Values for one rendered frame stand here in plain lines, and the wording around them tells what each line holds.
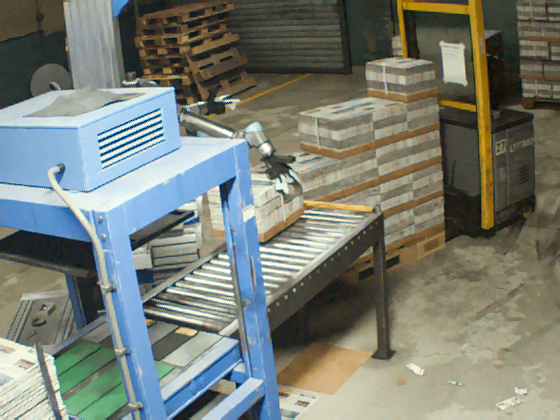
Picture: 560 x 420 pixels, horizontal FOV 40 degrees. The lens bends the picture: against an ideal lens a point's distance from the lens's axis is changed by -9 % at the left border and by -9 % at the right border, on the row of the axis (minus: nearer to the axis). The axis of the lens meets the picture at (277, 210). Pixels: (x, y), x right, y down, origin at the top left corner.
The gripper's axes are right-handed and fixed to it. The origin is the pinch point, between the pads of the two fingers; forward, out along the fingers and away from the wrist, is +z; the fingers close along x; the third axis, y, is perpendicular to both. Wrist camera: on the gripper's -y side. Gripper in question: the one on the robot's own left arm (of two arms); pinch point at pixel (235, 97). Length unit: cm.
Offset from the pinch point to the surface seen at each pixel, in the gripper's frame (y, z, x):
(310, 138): 29, 39, 19
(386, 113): 15, 82, 40
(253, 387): 25, -110, 215
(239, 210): -38, -105, 203
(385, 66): -7, 99, 17
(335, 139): 23, 42, 42
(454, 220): 107, 146, 39
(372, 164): 44, 67, 45
